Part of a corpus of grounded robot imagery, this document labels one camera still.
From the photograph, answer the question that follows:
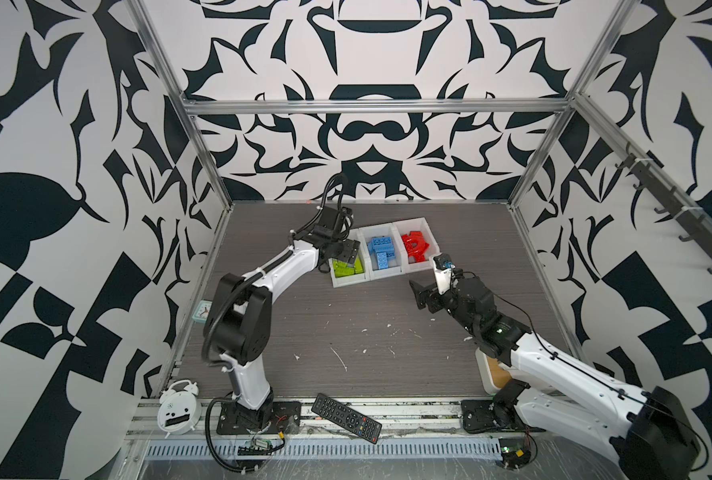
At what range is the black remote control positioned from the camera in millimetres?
732

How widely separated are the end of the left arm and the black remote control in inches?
14.5

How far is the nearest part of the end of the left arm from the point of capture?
68 centimetres
